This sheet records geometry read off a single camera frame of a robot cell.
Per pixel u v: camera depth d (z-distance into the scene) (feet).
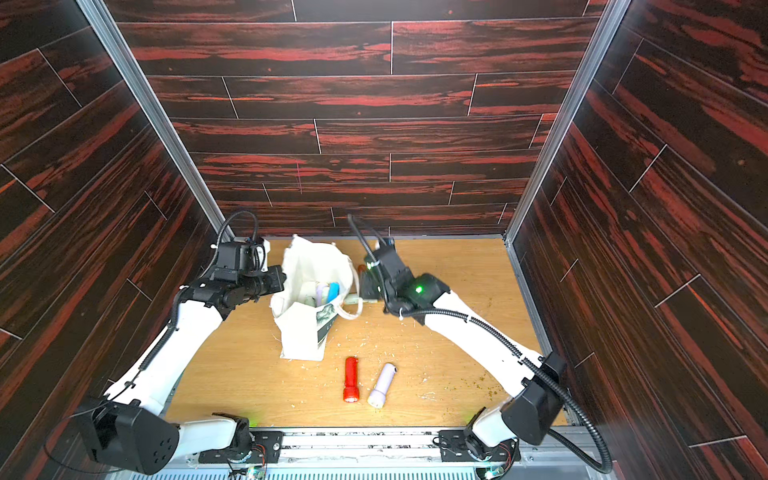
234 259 1.92
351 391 2.63
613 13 2.17
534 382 1.31
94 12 2.17
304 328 2.43
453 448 2.42
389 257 1.72
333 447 2.47
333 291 2.99
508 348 1.40
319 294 3.31
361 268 3.06
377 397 2.62
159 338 1.49
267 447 2.41
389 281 1.74
